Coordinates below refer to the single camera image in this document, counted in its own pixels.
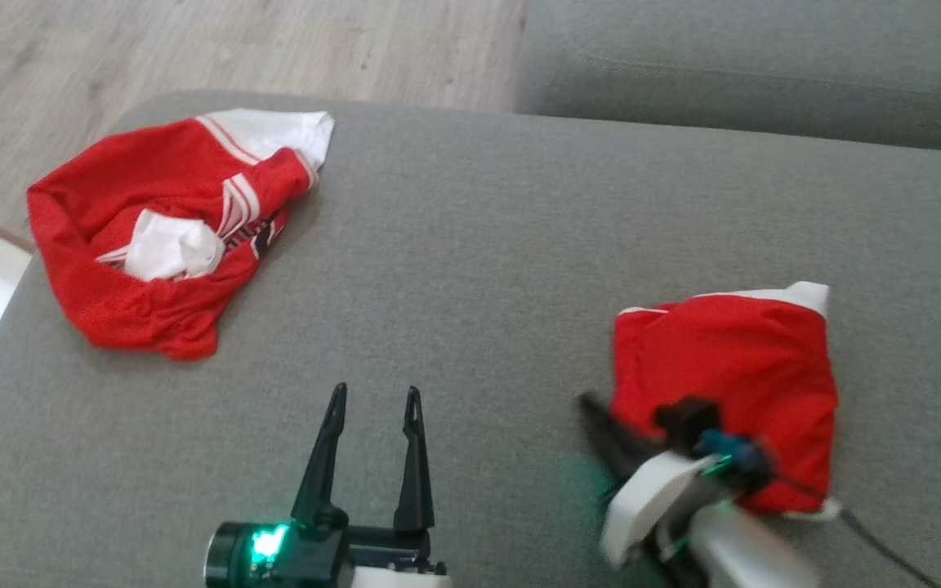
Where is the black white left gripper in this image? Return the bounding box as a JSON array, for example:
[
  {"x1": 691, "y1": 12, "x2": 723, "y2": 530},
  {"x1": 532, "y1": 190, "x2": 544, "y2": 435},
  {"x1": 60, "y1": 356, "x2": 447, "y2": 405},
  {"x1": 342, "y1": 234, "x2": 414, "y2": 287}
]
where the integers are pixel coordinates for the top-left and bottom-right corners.
[{"x1": 203, "y1": 382, "x2": 448, "y2": 588}]

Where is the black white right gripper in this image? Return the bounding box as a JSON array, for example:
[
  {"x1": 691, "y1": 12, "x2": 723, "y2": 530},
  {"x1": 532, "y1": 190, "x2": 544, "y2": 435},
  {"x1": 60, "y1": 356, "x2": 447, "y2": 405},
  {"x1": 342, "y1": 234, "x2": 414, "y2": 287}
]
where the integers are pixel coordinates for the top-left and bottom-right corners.
[{"x1": 577, "y1": 392, "x2": 734, "y2": 570}]

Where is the red jersey with white sleeves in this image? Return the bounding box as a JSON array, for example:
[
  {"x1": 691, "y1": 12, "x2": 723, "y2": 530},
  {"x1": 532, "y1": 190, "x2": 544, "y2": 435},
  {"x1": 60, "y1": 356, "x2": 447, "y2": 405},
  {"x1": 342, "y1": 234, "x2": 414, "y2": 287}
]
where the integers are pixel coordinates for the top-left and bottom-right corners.
[{"x1": 26, "y1": 109, "x2": 335, "y2": 362}]

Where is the grey fabric sofa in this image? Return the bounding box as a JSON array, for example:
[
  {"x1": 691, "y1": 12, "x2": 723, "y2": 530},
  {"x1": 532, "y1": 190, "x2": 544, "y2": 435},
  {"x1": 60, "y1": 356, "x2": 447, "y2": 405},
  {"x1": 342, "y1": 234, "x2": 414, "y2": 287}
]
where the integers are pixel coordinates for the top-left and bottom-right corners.
[{"x1": 0, "y1": 0, "x2": 941, "y2": 588}]

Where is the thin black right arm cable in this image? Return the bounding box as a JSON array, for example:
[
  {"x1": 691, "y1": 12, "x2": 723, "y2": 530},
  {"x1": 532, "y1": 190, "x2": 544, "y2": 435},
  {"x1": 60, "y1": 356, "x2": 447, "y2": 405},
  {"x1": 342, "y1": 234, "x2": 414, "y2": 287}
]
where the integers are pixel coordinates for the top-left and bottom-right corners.
[{"x1": 765, "y1": 470, "x2": 941, "y2": 588}]

